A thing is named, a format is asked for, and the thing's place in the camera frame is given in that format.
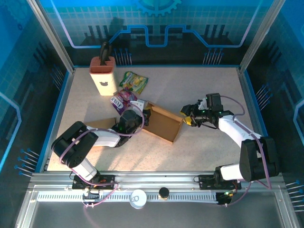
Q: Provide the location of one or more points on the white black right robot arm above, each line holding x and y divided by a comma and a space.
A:
234, 129

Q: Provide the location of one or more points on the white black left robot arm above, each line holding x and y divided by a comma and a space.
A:
104, 139

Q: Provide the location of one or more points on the purple candy bag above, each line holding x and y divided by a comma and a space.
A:
121, 101

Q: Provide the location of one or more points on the green yellow candy bag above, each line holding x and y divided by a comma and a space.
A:
133, 82

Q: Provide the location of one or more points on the cream knife block terracotta top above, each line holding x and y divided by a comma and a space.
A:
104, 80

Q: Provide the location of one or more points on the blue table border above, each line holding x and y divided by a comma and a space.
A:
56, 114

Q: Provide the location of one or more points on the black round knob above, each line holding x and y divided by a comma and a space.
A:
164, 192

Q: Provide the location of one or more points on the white round lid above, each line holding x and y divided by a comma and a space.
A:
138, 199

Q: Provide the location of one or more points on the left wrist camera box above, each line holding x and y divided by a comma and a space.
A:
139, 104

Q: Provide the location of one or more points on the aluminium frame rail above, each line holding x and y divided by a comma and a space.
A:
156, 178

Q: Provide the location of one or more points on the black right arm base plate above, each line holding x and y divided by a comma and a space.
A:
206, 181

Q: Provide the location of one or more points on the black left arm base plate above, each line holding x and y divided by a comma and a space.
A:
107, 181

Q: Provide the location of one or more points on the aluminium frame post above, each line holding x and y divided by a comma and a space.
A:
261, 35
52, 35

